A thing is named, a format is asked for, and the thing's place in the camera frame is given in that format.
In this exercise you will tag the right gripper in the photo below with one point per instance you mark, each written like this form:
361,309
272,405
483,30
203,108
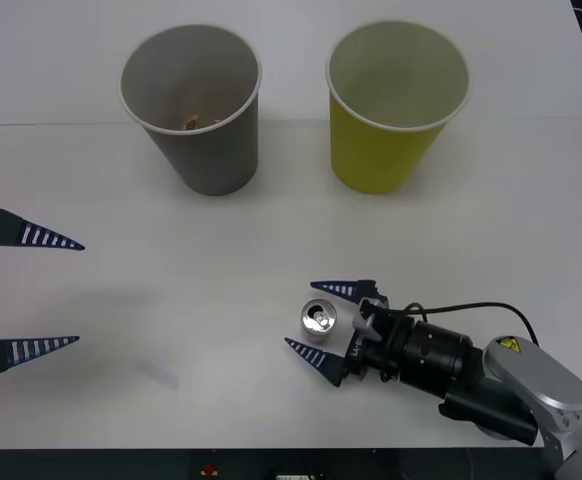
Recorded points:
366,360

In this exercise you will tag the silver drink can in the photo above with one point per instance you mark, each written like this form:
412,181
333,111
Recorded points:
317,320

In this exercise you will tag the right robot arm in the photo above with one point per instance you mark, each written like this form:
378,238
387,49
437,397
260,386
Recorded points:
511,380

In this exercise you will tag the yellow-green plastic waste bin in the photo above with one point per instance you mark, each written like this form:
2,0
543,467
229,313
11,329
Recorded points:
371,160

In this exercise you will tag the red round button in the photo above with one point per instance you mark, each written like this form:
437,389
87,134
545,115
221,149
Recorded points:
209,470

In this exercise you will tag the grey plastic waste bin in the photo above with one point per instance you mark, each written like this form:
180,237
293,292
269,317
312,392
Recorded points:
211,160

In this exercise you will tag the orange can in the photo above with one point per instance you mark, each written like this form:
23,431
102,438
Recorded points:
191,122

